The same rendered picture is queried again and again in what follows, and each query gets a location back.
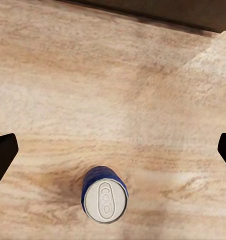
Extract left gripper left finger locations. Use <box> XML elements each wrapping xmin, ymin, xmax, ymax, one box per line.
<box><xmin>0</xmin><ymin>133</ymin><xmax>19</xmax><ymax>181</ymax></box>

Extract can of soda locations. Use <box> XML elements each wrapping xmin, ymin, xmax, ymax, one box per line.
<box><xmin>81</xmin><ymin>166</ymin><xmax>129</xmax><ymax>225</ymax></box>

